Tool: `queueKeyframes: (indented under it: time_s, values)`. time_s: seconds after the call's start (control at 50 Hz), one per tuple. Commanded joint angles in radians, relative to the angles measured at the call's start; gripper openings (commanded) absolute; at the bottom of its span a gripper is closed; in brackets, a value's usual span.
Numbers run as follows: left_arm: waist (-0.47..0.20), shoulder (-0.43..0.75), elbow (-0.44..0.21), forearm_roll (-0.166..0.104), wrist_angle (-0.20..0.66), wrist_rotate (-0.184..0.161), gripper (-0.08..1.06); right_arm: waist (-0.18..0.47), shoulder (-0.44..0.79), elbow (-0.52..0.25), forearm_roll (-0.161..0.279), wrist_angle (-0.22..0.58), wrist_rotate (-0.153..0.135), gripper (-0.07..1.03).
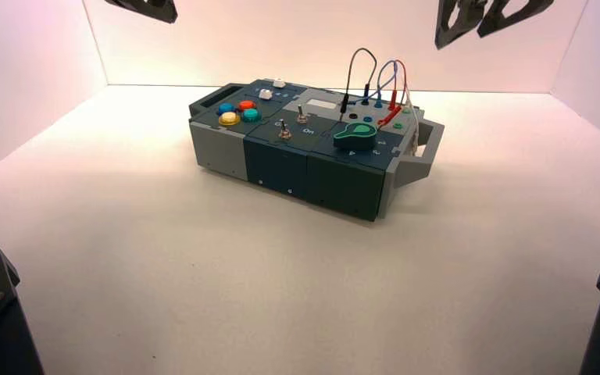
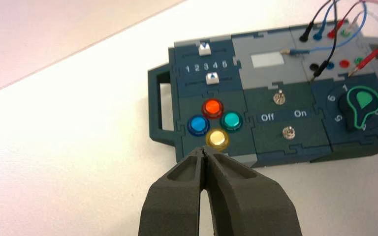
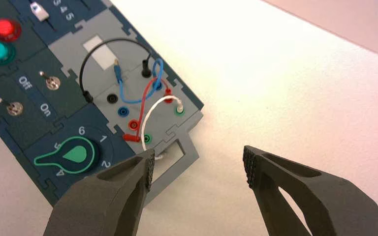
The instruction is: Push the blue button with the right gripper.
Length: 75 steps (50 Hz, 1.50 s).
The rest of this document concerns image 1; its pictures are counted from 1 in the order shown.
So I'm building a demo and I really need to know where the blue jumper cable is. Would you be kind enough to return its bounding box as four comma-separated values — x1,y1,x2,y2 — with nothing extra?
374,59,400,109

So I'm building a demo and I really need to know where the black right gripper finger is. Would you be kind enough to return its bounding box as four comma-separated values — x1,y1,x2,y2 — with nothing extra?
434,0,488,51
477,0,555,38

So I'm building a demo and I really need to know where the black jumper cable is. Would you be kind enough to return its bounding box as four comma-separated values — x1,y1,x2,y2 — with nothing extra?
339,47,379,123

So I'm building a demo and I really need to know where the red jumper cable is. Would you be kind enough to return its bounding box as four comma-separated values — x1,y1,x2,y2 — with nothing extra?
377,59,409,128

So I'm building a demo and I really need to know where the grey and blue task box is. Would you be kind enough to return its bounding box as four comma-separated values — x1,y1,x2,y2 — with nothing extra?
188,78,445,223

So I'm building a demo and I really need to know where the green rotary knob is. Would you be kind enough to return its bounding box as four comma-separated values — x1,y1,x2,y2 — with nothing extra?
333,122,379,152

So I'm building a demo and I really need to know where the white jumper cable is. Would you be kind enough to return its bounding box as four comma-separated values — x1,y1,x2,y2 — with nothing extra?
403,85,421,156

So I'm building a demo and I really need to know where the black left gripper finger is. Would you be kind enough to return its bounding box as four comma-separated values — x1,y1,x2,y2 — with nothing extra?
104,0,178,24

